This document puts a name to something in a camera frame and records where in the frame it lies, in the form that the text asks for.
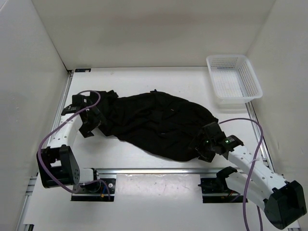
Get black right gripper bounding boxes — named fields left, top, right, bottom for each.
left=186, top=129, right=216, bottom=163

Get white perforated plastic basket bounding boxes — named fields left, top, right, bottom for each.
left=206, top=54, right=263, bottom=111

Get aluminium left side rail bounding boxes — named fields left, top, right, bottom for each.
left=51, top=70, right=74, bottom=131

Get aluminium right side rail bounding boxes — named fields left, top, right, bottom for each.
left=245, top=102, right=275, bottom=172

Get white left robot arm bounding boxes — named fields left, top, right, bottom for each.
left=37, top=90, right=106, bottom=193

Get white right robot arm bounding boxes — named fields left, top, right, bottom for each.
left=190, top=122, right=307, bottom=230

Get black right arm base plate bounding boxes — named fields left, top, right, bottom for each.
left=198, top=178, right=243, bottom=204

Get aluminium rail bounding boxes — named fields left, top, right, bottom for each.
left=93, top=167, right=275, bottom=176
left=51, top=70, right=74, bottom=131
left=245, top=102, right=275, bottom=172

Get black trousers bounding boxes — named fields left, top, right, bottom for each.
left=97, top=90, right=218, bottom=162

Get aluminium front rail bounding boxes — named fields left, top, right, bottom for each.
left=93, top=167, right=275, bottom=176

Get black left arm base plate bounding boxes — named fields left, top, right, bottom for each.
left=71, top=174, right=116, bottom=202

